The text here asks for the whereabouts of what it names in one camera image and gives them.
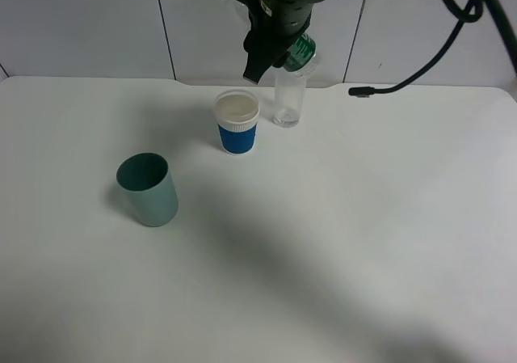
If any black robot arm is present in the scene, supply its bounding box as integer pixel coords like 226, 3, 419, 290
243, 0, 325, 84

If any clear bottle with green label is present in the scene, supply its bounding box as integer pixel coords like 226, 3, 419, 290
283, 32, 320, 77

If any teal plastic cup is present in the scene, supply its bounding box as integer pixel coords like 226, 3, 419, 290
116, 152, 179, 227

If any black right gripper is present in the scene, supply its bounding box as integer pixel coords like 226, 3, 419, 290
242, 0, 316, 83

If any tall clear glass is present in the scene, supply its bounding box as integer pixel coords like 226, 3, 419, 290
273, 69, 307, 128

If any loose black cable with plug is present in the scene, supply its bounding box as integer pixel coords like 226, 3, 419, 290
347, 0, 517, 99

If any blue sleeved white paper cup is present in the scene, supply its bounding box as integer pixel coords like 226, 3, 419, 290
213, 90, 260, 154

